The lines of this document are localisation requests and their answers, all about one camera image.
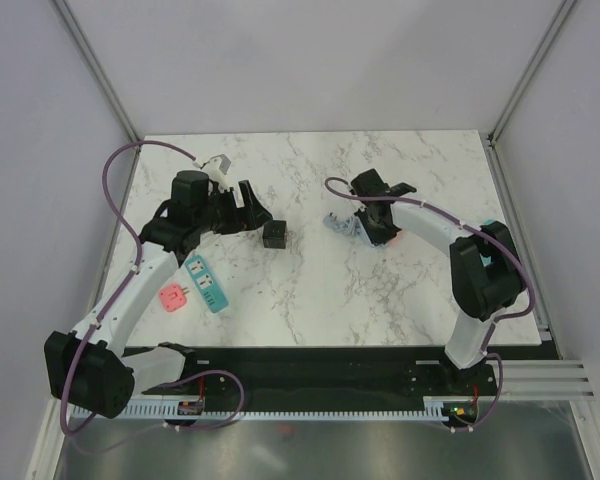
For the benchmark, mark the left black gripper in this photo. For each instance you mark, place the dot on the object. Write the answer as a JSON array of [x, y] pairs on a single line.
[[258, 213]]

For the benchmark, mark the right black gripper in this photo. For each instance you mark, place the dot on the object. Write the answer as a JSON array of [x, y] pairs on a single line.
[[379, 238]]

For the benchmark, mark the black cube plug adapter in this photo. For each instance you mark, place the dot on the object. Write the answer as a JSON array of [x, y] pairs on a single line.
[[275, 235]]

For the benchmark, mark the blue round power strip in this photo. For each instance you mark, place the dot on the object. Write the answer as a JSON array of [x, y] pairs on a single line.
[[349, 227]]

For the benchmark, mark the pink cube socket adapter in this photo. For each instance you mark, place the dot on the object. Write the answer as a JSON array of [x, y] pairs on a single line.
[[394, 241]]

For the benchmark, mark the pink plug adapter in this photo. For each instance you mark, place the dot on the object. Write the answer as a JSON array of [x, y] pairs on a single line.
[[173, 297]]

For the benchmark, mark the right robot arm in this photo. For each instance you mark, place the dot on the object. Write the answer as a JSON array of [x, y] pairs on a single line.
[[486, 273]]

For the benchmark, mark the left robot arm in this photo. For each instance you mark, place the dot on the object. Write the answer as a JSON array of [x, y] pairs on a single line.
[[88, 367]]

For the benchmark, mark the teal rectangular power strip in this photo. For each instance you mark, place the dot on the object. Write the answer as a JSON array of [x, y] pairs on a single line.
[[206, 284]]

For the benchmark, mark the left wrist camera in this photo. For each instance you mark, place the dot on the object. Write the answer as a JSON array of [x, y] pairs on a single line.
[[217, 168]]

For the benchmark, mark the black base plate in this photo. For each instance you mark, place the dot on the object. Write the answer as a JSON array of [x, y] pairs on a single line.
[[334, 377]]

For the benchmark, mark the left aluminium frame post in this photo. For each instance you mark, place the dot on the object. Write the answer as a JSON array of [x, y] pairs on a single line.
[[70, 23]]

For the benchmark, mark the aluminium frame post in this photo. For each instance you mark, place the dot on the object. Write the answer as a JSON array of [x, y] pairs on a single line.
[[70, 23], [533, 66]]

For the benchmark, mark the white cable duct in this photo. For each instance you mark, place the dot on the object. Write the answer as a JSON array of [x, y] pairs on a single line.
[[189, 408]]

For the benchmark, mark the right aluminium frame post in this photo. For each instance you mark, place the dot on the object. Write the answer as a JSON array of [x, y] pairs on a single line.
[[533, 66]]

